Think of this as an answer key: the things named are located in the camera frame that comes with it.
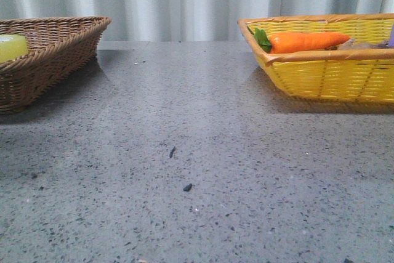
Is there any yellow-green tape roll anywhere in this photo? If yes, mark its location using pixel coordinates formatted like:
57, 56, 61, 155
0, 34, 28, 63

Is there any thin black debris piece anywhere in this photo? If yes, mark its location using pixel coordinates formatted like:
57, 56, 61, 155
169, 146, 176, 158

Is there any small black debris piece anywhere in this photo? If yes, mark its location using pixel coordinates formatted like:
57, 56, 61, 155
183, 184, 193, 192

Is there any orange toy carrot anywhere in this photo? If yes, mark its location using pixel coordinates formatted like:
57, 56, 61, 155
254, 28, 351, 54

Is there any brown wicker basket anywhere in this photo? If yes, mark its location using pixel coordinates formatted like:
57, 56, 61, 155
1, 16, 111, 114

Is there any brown ginger-like object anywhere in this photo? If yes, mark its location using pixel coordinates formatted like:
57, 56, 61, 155
326, 38, 390, 51

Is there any yellow woven basket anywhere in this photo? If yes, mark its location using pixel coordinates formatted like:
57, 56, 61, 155
238, 13, 393, 104

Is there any purple object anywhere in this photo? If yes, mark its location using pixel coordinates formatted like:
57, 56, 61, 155
388, 25, 394, 48

